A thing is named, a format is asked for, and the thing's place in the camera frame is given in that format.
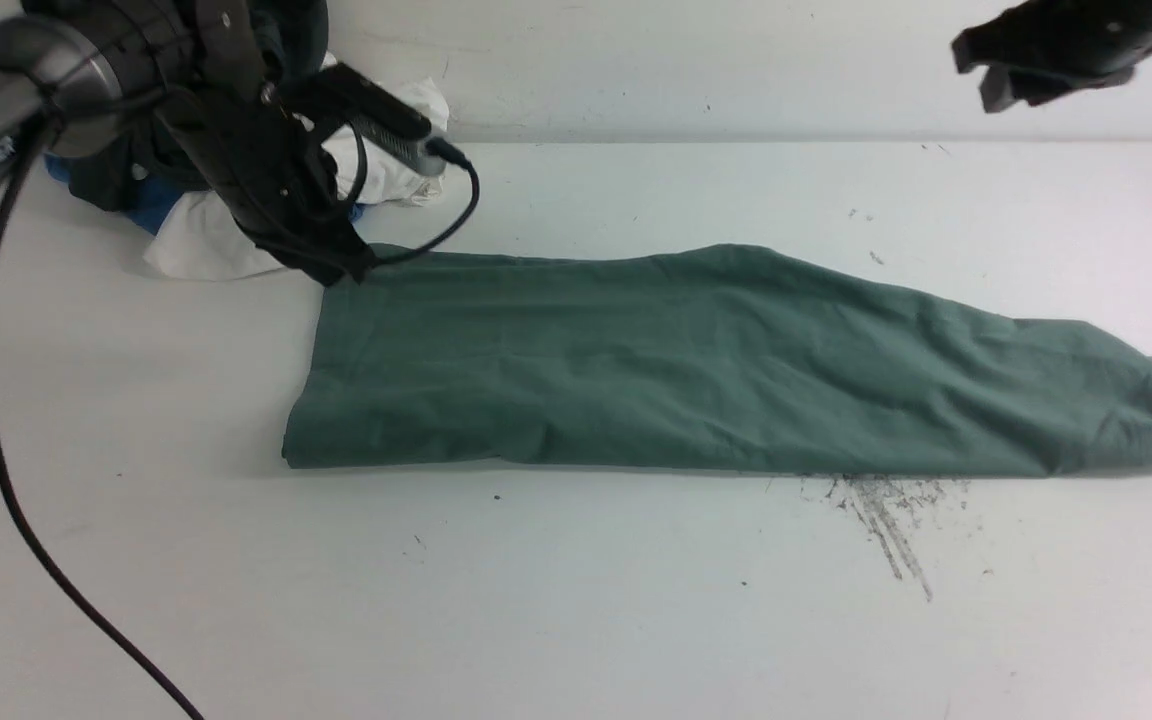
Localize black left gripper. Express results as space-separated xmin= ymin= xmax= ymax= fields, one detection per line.
xmin=253 ymin=202 xmax=379 ymax=288

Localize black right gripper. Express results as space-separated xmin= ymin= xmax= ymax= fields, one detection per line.
xmin=952 ymin=1 xmax=1152 ymax=113

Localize green long sleeve shirt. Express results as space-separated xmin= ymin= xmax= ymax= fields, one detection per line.
xmin=282 ymin=245 xmax=1152 ymax=478

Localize left robot arm Piper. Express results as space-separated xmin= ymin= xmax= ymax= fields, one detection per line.
xmin=0 ymin=1 xmax=376 ymax=286

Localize white crumpled shirt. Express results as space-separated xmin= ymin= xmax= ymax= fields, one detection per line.
xmin=136 ymin=126 xmax=442 ymax=281

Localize blue crumpled garment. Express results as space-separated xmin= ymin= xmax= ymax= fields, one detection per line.
xmin=44 ymin=150 xmax=367 ymax=237

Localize dark grey crumpled garment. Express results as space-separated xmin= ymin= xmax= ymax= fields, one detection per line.
xmin=45 ymin=1 xmax=329 ymax=214

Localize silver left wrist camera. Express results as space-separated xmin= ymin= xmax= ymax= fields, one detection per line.
xmin=279 ymin=65 xmax=472 ymax=177

